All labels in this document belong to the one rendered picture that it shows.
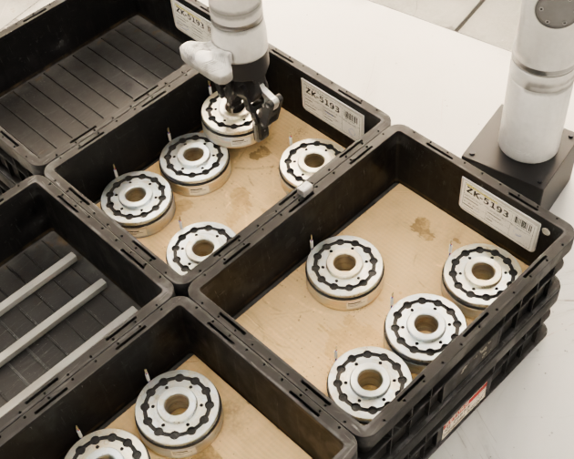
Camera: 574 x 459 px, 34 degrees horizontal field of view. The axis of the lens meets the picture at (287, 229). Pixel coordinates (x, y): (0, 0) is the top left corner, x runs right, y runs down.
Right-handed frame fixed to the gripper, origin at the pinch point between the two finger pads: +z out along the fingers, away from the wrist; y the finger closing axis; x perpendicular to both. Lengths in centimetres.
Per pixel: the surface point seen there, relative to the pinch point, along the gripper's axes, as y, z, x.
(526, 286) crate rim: -48.7, -4.2, -0.8
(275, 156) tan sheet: -3.6, 5.5, -1.4
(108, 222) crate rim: -4.3, -4.4, 28.0
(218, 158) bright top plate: 0.0, 2.7, 6.6
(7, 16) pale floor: 169, 88, -38
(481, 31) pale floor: 53, 88, -133
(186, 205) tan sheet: -1.4, 5.6, 14.3
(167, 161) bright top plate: 4.9, 2.6, 12.2
